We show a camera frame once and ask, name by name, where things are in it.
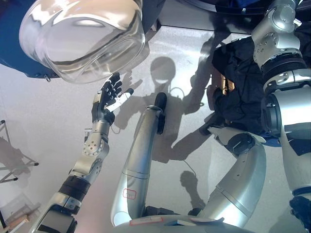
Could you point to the wooden laundry basket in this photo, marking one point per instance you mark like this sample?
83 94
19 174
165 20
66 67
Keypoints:
227 83

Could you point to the silver robot leg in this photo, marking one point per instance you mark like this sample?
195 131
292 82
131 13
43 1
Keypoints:
138 157
243 174

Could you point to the black garment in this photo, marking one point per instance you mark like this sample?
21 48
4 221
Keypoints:
240 85

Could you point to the dark grey washing machine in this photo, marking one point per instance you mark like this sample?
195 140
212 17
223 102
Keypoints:
194 17

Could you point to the grey robot torso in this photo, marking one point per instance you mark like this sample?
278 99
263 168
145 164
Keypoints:
175 223

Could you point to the dark navy garment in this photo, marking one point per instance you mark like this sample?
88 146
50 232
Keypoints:
272 138

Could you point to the black folding rack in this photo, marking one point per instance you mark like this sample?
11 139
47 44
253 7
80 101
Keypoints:
14 155

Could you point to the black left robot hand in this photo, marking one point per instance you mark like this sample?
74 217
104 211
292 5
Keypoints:
108 99

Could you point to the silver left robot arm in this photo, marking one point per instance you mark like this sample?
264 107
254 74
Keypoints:
90 150

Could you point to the silver right robot leg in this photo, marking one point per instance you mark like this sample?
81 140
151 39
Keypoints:
243 174

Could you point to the silver left robot leg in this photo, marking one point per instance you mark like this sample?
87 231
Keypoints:
138 157

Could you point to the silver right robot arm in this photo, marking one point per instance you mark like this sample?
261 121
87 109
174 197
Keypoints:
281 85

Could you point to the black left robot foot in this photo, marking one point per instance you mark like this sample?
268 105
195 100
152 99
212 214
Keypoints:
160 106

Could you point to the large clear plastic bowl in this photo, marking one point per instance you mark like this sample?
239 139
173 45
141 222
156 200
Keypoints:
80 38

